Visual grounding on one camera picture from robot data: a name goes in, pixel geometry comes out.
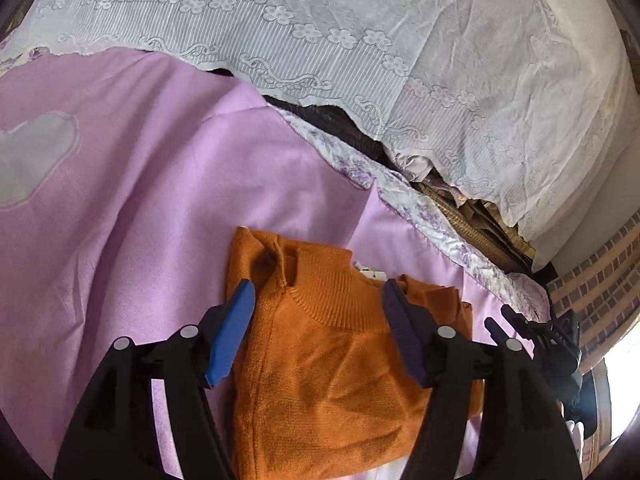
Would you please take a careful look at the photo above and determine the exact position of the brick pattern curtain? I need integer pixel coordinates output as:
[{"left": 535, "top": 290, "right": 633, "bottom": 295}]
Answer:
[{"left": 547, "top": 214, "right": 640, "bottom": 373}]

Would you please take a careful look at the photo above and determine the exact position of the orange knit cat cardigan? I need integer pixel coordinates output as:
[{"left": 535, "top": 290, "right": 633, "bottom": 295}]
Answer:
[{"left": 226, "top": 225, "right": 486, "bottom": 480}]

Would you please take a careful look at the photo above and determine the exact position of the dark folded clothing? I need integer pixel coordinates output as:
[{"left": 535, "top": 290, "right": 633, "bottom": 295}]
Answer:
[{"left": 204, "top": 66, "right": 402, "bottom": 172}]

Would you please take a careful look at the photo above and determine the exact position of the white lace cover cloth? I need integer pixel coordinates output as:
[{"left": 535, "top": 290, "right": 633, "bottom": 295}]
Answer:
[{"left": 1, "top": 0, "right": 639, "bottom": 266}]

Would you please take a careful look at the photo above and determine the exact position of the floral purple white bedding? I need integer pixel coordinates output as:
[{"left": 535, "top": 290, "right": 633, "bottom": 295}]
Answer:
[{"left": 0, "top": 46, "right": 551, "bottom": 321}]

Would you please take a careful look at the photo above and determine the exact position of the brown woven mat stack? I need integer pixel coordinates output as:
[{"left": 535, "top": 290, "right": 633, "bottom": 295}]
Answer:
[{"left": 412, "top": 174, "right": 535, "bottom": 275}]

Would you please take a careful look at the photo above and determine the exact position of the pink bed sheet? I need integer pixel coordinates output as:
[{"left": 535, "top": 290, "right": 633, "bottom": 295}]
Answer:
[{"left": 1, "top": 48, "right": 549, "bottom": 479}]

